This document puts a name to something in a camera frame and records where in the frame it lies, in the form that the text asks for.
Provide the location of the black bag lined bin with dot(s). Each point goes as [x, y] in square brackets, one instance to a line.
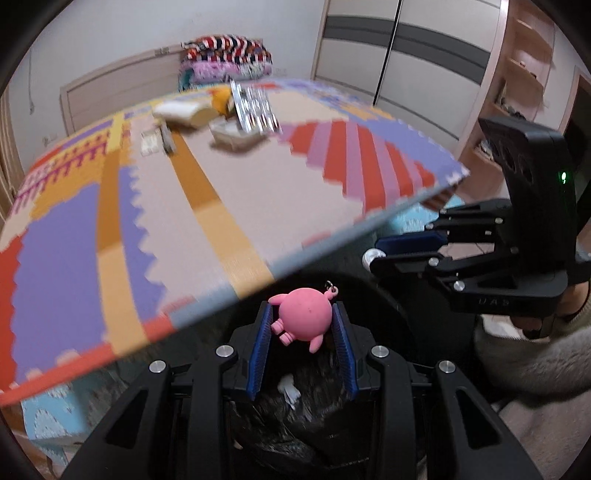
[300, 434]

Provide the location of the sliding door wardrobe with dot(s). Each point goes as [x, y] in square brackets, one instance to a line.
[415, 55]

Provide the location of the beige wooden headboard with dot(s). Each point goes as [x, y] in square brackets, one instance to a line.
[115, 78]

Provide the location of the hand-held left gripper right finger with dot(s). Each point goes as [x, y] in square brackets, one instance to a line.
[344, 355]

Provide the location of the wooden open shelf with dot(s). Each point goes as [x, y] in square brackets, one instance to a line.
[521, 69]

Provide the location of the person's right hand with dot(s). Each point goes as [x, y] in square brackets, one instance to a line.
[579, 300]

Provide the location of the white plastic box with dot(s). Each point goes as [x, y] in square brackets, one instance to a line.
[233, 134]

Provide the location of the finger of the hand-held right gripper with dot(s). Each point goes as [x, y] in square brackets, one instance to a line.
[406, 243]
[406, 264]

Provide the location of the pink patterned folded blanket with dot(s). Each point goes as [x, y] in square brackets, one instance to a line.
[217, 73]

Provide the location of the zigzag striped folded blanket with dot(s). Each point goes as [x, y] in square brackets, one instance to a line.
[226, 46]

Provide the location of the person's right forearm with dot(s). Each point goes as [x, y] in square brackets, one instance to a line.
[531, 369]

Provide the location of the silver blister pack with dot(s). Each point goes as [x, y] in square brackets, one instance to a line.
[254, 107]

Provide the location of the orange plastic jar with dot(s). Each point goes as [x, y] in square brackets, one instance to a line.
[222, 99]

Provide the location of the white paper roll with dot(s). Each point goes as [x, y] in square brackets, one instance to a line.
[182, 113]

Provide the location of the white piece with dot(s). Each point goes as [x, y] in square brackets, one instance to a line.
[290, 392]

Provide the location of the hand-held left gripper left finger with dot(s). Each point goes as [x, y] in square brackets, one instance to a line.
[259, 350]

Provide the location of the small white packet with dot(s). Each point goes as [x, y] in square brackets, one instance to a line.
[150, 142]

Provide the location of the colourful foam puzzle mat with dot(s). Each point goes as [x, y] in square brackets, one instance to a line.
[184, 207]

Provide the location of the grey tube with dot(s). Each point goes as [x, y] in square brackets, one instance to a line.
[168, 138]

